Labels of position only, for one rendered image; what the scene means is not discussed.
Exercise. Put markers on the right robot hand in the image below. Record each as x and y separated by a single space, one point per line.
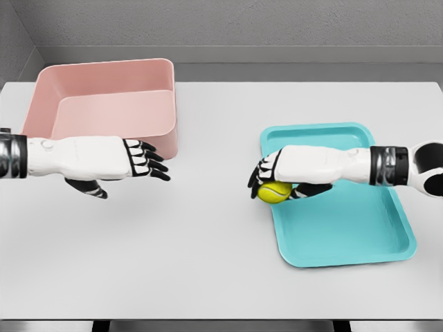
297 162

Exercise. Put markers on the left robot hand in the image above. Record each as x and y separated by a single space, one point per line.
104 157

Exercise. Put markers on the pink basket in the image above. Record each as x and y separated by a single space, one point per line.
110 103

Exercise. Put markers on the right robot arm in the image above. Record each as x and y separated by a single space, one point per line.
387 164

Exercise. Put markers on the blue tray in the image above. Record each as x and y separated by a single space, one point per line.
346 224

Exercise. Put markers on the yellow tennis ball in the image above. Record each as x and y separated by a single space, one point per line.
275 193

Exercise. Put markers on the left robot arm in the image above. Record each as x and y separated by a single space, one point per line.
34 156

